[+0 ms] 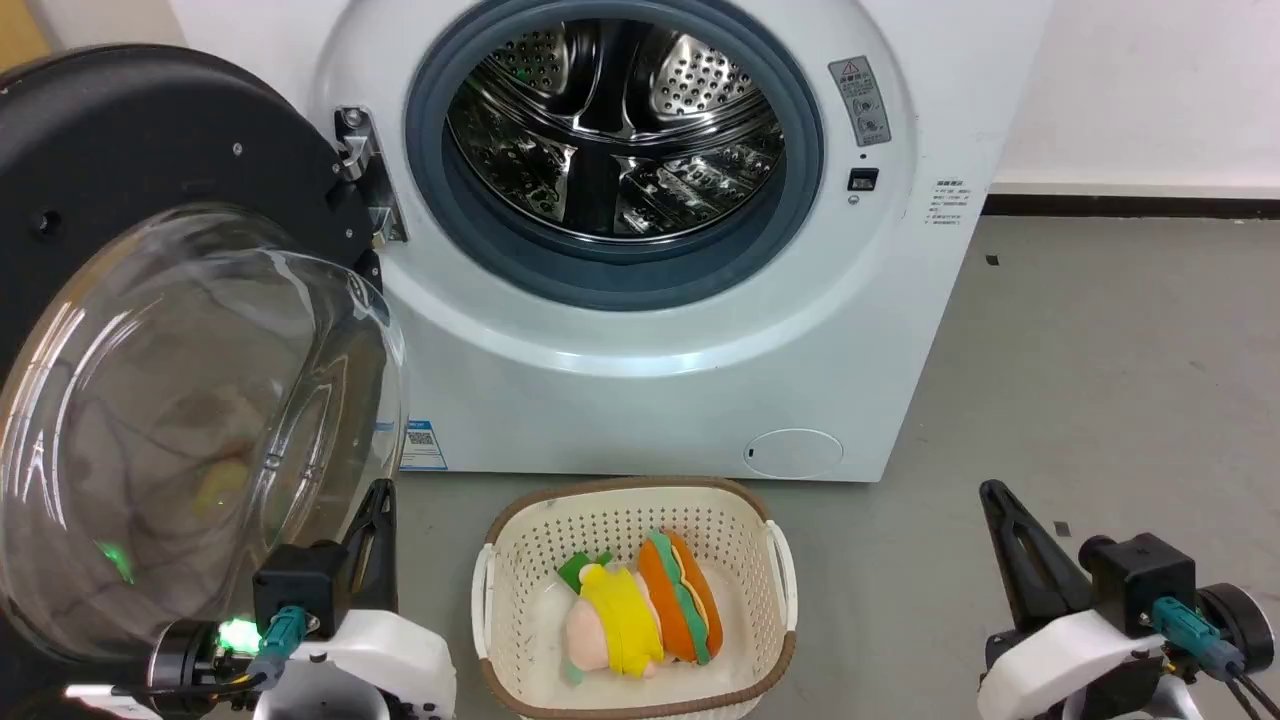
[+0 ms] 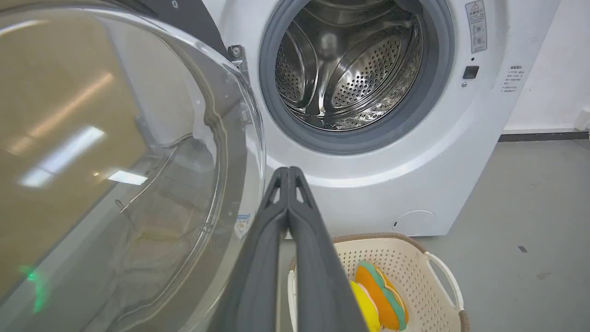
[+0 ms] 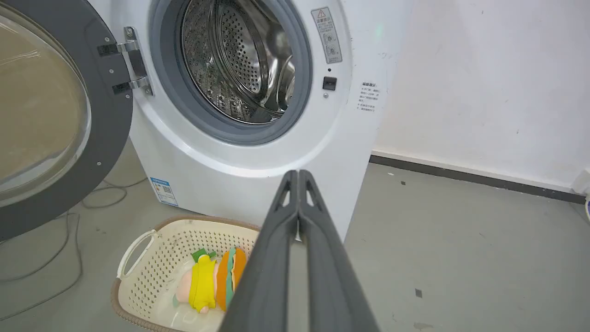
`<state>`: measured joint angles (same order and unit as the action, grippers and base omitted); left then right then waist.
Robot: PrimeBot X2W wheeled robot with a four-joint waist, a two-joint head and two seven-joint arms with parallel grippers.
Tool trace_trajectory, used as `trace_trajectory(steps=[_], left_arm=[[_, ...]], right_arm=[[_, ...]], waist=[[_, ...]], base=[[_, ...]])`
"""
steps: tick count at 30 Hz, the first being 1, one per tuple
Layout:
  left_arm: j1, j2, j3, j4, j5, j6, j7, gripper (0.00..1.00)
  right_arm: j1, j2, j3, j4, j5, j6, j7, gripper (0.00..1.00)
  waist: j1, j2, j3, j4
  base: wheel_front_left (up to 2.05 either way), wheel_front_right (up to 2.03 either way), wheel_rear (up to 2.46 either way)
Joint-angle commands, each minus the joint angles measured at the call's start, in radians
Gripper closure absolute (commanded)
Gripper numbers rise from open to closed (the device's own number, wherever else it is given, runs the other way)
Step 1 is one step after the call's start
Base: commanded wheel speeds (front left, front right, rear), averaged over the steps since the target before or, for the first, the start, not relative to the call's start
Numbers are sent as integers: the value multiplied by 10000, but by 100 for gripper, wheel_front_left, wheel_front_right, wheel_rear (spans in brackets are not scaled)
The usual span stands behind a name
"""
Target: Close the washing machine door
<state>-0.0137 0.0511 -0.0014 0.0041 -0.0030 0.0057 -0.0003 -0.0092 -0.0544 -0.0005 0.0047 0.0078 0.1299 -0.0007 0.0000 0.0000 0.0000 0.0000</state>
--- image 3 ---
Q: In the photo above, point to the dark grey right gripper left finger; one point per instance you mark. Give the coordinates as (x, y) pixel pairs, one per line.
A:
(265, 276)

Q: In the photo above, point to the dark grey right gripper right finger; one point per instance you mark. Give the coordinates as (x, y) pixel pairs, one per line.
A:
(329, 276)

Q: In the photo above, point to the white front-load washing machine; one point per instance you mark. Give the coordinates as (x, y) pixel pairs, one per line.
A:
(239, 115)

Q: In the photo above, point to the grey round washer door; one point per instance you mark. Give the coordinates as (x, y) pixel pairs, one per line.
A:
(55, 115)

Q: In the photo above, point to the yellow and orange plush doll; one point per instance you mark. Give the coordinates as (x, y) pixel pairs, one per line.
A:
(209, 281)

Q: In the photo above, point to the cream perforated laundry basket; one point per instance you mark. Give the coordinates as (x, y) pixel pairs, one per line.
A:
(161, 272)

